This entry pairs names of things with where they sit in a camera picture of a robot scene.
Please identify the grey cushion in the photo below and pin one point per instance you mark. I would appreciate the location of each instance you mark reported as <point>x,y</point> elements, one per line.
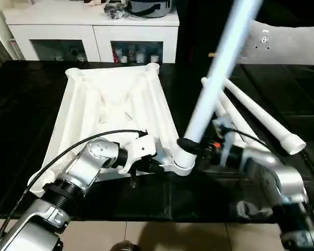
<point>288,44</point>

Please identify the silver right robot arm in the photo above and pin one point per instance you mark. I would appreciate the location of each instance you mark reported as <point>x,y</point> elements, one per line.
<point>282,188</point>

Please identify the white plastic table top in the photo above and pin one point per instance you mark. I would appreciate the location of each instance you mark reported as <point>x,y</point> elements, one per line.
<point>110,104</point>

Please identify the white plastic table leg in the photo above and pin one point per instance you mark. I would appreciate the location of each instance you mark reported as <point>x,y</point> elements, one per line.
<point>220,112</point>
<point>246,128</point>
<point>267,123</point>
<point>220,68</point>

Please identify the white glass-door cabinet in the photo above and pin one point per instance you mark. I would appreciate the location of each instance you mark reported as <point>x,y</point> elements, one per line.
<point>57,31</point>

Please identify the dark round appliance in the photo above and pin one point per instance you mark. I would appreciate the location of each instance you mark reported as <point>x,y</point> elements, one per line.
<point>146,6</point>

